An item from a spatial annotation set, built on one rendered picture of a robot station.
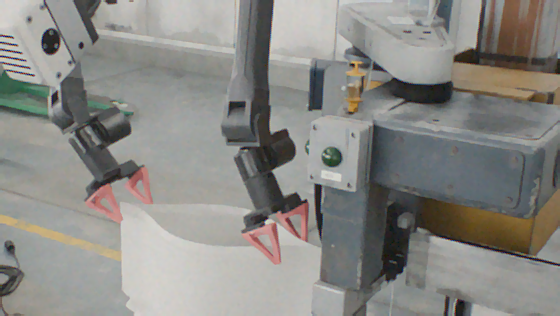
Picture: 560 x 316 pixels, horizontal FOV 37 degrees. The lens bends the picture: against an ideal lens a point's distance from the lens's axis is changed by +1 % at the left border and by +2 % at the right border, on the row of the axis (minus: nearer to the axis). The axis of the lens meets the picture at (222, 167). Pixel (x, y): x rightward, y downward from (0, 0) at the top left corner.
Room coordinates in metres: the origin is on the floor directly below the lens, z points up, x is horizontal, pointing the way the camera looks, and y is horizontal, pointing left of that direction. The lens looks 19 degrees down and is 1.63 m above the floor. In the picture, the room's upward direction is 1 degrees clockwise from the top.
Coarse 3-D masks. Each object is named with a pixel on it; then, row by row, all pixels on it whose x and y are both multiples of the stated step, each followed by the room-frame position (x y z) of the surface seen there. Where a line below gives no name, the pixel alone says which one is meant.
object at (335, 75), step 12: (324, 72) 1.57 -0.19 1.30; (336, 72) 1.56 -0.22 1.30; (372, 72) 1.52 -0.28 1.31; (384, 72) 1.50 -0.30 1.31; (324, 84) 1.57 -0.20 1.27; (336, 84) 1.56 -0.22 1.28; (372, 84) 1.50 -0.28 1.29; (324, 96) 1.57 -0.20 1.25; (336, 96) 1.55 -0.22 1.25; (324, 108) 1.57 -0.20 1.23; (336, 108) 1.55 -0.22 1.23
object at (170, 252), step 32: (128, 224) 1.52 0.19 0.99; (160, 224) 1.52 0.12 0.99; (192, 224) 1.53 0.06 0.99; (224, 224) 1.53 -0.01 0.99; (128, 256) 1.52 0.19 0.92; (160, 256) 1.41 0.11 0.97; (192, 256) 1.34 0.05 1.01; (224, 256) 1.33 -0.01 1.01; (256, 256) 1.33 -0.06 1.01; (288, 256) 1.33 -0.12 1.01; (320, 256) 1.32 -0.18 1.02; (128, 288) 1.53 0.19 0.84; (160, 288) 1.41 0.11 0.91; (192, 288) 1.34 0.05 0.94; (224, 288) 1.33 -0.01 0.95; (256, 288) 1.33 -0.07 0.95; (288, 288) 1.33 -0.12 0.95
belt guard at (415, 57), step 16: (352, 16) 1.51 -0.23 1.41; (368, 16) 1.50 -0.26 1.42; (384, 16) 1.50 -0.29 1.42; (416, 16) 1.50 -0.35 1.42; (352, 32) 1.50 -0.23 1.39; (368, 32) 1.39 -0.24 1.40; (384, 32) 1.32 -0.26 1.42; (400, 32) 1.32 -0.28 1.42; (416, 32) 1.33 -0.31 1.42; (432, 32) 1.33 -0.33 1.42; (368, 48) 1.39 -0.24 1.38; (384, 48) 1.29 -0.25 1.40; (400, 48) 1.21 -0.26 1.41; (416, 48) 1.19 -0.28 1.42; (432, 48) 1.19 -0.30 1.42; (448, 48) 1.19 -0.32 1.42; (384, 64) 1.28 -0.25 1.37; (400, 64) 1.21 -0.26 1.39; (416, 64) 1.19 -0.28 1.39; (432, 64) 1.18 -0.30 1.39; (448, 64) 1.19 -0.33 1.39; (400, 80) 1.21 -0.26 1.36; (416, 80) 1.19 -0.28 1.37; (432, 80) 1.18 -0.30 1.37; (448, 80) 1.20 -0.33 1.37
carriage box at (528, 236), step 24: (456, 72) 1.42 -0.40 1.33; (480, 72) 1.42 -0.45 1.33; (504, 72) 1.42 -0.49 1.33; (528, 72) 1.42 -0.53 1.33; (552, 96) 1.25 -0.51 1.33; (432, 216) 1.34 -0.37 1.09; (456, 216) 1.32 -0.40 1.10; (480, 216) 1.30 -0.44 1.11; (504, 216) 1.28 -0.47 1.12; (552, 216) 1.40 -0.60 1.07; (480, 240) 1.29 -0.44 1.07; (504, 240) 1.27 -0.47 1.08; (528, 240) 1.25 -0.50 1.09
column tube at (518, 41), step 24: (504, 0) 1.50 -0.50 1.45; (528, 0) 1.48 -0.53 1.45; (552, 0) 1.46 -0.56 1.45; (504, 24) 1.50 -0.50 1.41; (528, 24) 1.47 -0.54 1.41; (552, 24) 1.47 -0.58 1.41; (480, 48) 1.52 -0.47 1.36; (504, 48) 1.49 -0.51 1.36; (528, 48) 1.47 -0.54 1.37; (552, 48) 1.50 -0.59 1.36; (552, 72) 1.52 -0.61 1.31
